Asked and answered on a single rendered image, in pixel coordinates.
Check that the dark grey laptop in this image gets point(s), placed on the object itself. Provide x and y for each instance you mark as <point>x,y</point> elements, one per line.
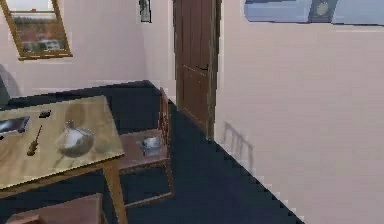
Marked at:
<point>12,125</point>

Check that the round glass kettle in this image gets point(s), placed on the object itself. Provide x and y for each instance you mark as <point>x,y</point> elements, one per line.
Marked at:
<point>74,140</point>

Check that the light wooden dining table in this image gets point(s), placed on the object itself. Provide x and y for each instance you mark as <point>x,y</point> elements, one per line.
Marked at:
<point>40,156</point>

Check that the wide blue framed picture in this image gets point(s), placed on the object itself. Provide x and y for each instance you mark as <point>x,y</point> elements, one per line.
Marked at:
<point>313,10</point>

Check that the brown wooden chair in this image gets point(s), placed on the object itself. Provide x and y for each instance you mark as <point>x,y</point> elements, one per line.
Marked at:
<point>66,210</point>
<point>140,150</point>

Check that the wooden framed window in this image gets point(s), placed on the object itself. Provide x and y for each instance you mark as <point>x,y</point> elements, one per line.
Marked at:
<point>38,30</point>

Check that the brown wooden room door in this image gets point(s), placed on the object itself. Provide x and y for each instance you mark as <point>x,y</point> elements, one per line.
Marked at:
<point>193,60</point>

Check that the small dark framed picture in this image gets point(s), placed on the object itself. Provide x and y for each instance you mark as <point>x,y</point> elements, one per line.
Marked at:
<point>145,10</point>

